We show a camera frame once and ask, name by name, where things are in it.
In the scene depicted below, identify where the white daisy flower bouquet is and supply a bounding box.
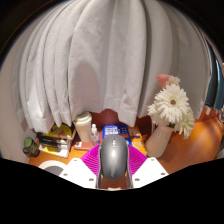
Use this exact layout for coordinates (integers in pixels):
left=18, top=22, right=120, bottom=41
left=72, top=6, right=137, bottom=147
left=147, top=73, right=196, bottom=140

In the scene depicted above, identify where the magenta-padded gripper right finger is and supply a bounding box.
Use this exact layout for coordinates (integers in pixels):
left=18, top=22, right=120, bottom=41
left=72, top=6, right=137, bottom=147
left=125, top=143, right=170, bottom=189

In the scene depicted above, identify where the clear spray bottle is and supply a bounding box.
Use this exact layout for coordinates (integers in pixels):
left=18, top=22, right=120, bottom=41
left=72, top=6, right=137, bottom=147
left=90, top=123, right=100, bottom=147

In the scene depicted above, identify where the round white grey mouse pad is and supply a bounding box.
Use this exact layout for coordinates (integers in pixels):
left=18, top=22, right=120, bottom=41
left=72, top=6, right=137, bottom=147
left=38, top=159, right=71, bottom=177

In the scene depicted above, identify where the red-brown thin book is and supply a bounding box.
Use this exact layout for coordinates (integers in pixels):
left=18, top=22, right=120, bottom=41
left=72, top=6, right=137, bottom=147
left=73, top=140, right=98, bottom=151

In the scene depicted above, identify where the white ceramic jug vase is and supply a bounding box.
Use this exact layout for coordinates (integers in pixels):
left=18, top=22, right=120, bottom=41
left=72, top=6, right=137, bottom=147
left=145, top=123, right=175, bottom=159

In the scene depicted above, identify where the blue cover book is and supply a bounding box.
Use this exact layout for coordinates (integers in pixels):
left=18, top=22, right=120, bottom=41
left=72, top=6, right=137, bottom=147
left=102, top=123, right=133, bottom=143

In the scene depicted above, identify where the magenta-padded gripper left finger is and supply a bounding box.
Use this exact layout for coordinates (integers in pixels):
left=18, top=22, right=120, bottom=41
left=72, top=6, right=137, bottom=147
left=59, top=143, right=103, bottom=190

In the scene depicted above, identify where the white pleated curtain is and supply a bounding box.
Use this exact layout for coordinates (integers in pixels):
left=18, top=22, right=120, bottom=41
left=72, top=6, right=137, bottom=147
left=11, top=0, right=214, bottom=134

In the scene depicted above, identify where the black spine book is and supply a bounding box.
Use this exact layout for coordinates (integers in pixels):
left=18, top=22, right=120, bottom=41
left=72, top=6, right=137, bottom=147
left=36, top=132, right=73, bottom=146
left=38, top=139, right=71, bottom=152

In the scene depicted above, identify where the dark grey computer mouse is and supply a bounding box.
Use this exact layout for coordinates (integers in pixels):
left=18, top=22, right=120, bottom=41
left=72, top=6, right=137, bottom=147
left=98, top=134, right=130, bottom=179

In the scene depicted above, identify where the beige lidded tumbler cup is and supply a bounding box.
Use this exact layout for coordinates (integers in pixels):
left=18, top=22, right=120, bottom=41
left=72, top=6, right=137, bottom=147
left=73, top=111, right=94, bottom=143

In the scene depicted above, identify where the dark window pane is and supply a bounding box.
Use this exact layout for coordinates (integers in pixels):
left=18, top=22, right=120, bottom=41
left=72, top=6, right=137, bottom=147
left=204, top=36, right=224, bottom=111

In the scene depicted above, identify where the dark green mug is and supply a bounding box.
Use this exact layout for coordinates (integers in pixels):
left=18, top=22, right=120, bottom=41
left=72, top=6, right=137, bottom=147
left=22, top=136, right=41, bottom=158

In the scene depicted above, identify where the yellow white book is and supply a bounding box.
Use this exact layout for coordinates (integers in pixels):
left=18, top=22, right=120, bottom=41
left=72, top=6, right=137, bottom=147
left=39, top=145, right=70, bottom=159

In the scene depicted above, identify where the orange cover book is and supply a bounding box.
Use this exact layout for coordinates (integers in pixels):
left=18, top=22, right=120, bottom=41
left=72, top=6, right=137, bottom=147
left=127, top=125, right=148, bottom=156

